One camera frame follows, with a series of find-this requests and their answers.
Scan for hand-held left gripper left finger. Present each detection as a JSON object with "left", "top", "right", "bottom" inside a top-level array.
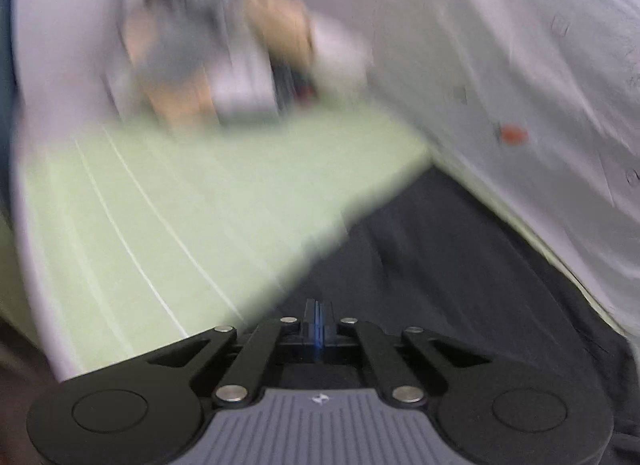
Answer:
[{"left": 145, "top": 298, "right": 317, "bottom": 407}]

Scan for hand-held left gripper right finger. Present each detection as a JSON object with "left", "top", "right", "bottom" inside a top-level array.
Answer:
[{"left": 316, "top": 298, "right": 495, "bottom": 407}]

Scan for black cargo pants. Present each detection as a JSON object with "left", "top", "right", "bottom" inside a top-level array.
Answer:
[{"left": 240, "top": 165, "right": 640, "bottom": 465}]

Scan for pile of mixed clothes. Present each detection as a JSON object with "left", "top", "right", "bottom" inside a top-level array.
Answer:
[{"left": 120, "top": 0, "right": 376, "bottom": 126}]

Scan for green grid bed sheet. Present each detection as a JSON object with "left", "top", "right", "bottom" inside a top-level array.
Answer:
[{"left": 0, "top": 105, "right": 436, "bottom": 386}]

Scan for grey garment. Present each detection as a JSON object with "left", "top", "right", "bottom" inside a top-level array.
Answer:
[{"left": 135, "top": 0, "right": 241, "bottom": 88}]

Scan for carrot print backdrop sheet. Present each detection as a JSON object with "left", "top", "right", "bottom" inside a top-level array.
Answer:
[{"left": 10, "top": 0, "right": 640, "bottom": 336}]

